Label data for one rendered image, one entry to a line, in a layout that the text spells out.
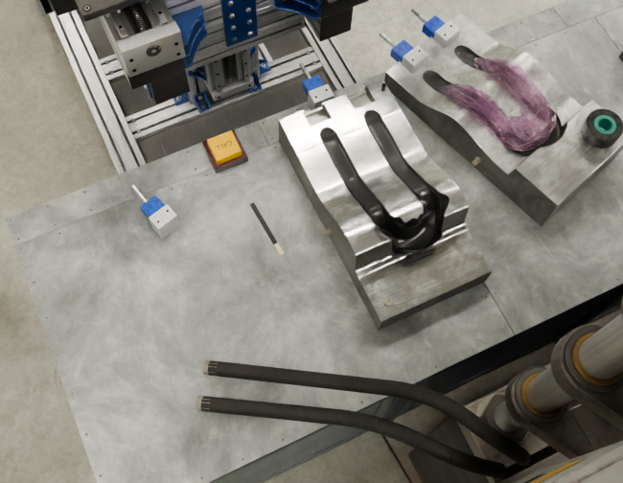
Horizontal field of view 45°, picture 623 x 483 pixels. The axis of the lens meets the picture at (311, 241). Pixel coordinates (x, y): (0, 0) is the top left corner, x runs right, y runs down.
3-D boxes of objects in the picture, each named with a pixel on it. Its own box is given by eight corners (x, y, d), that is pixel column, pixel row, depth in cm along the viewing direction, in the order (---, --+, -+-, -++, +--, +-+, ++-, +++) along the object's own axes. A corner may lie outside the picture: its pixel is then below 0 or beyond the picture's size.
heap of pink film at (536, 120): (431, 94, 172) (438, 74, 164) (484, 52, 177) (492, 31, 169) (517, 168, 165) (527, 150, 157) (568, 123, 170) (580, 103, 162)
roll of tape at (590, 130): (623, 145, 162) (630, 137, 158) (588, 151, 161) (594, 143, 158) (610, 114, 165) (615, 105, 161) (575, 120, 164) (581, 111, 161)
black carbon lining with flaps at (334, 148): (314, 136, 165) (315, 112, 156) (379, 110, 168) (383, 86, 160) (387, 269, 153) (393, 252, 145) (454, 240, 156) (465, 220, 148)
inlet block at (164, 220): (126, 197, 166) (122, 187, 161) (145, 185, 167) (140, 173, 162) (162, 239, 162) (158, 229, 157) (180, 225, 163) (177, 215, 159)
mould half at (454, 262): (278, 140, 173) (278, 107, 160) (379, 101, 177) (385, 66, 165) (378, 330, 155) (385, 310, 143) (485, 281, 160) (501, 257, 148)
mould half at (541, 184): (382, 85, 179) (388, 57, 169) (456, 27, 187) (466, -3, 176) (541, 227, 166) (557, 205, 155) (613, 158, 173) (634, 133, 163)
